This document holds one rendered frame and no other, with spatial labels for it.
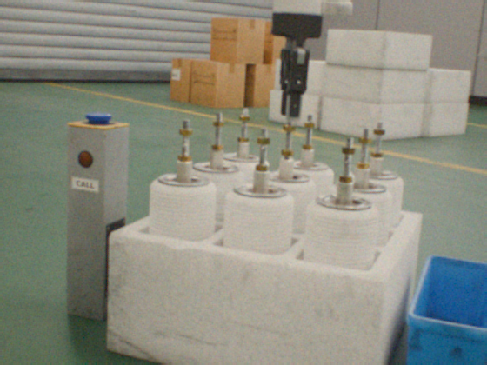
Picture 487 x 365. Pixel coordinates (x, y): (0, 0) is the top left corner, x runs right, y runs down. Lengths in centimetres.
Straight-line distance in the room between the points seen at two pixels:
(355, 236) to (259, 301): 15
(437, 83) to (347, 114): 55
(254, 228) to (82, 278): 34
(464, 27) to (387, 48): 328
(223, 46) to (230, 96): 36
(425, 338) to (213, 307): 28
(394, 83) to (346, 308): 275
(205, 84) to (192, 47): 222
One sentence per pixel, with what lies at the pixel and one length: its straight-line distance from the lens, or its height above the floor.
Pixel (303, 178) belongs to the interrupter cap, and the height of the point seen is 25.
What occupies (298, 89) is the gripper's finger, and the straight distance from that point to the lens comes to 97.
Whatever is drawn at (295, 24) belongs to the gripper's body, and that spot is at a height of 48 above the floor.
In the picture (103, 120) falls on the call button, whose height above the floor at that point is 32.
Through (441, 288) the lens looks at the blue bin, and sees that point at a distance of 120.
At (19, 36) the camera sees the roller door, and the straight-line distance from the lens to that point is 600.
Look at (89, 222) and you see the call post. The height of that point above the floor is 16.
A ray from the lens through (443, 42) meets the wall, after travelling 682.
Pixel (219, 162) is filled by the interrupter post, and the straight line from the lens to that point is 108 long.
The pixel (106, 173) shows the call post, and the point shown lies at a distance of 106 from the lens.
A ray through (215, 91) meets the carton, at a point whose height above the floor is 11.
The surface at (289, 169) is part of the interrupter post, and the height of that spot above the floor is 27.
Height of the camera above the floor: 46
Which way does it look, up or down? 12 degrees down
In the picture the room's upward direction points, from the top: 4 degrees clockwise
